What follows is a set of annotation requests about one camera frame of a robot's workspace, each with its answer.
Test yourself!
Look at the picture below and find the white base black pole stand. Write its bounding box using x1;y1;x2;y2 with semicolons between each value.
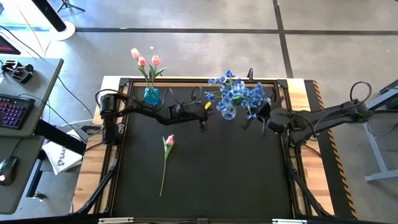
30;0;76;42

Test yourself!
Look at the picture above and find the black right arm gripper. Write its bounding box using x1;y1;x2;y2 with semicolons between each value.
241;101;285;138

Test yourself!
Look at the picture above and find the blue glass vase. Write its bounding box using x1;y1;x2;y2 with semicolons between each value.
143;86;160;106

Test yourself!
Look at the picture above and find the grey office desk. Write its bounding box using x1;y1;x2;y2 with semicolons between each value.
0;57;65;215

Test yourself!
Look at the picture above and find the black clamp gadget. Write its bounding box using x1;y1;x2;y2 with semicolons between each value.
1;59;35;85

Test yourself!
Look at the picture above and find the blue artificial flower stem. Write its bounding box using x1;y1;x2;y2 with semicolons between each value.
241;82;272;121

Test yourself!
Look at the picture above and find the black computer mouse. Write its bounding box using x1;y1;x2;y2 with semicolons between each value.
0;156;19;187

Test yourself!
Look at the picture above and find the black device red screen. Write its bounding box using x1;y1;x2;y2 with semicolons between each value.
0;35;22;56

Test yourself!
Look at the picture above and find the black floor cable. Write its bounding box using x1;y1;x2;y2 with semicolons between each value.
57;75;95;119

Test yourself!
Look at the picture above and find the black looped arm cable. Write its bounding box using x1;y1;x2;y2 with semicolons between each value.
189;85;203;106

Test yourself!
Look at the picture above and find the black diagonal frame strut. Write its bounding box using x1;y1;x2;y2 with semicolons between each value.
285;145;333;218
73;151;121;216

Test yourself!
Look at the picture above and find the pink artificial tulip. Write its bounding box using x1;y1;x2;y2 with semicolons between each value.
148;54;167;90
137;56;154;90
159;133;175;198
130;47;153;90

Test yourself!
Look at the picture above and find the clear glass vase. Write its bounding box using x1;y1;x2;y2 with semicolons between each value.
221;103;238;121

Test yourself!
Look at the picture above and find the backlit black keyboard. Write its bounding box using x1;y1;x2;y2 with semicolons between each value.
0;94;36;131

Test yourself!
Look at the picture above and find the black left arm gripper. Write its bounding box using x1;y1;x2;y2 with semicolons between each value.
182;110;216;133

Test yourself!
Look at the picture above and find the grey metal table frame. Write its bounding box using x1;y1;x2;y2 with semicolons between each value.
361;78;398;184

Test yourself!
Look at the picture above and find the black tripod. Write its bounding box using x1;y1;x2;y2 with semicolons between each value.
56;0;86;13

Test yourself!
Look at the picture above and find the white cardboard box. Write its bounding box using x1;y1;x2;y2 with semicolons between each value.
41;129;84;175

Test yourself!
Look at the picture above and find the silver frame bracket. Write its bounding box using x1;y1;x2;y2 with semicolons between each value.
98;217;135;224
272;218;308;224

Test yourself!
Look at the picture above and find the blue artificial flower bunch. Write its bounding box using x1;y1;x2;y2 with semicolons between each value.
204;69;249;116

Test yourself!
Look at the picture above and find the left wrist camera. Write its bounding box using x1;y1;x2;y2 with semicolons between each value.
168;103;185;121

